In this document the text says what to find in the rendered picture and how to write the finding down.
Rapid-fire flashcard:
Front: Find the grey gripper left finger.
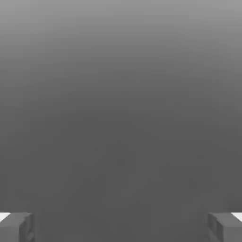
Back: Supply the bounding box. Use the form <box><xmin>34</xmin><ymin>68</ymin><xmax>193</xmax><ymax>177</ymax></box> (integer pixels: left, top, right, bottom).
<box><xmin>0</xmin><ymin>211</ymin><xmax>36</xmax><ymax>242</ymax></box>

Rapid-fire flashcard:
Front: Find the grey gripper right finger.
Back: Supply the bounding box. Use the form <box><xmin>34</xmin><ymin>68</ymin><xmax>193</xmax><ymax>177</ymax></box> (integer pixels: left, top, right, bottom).
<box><xmin>207</xmin><ymin>211</ymin><xmax>242</xmax><ymax>242</ymax></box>

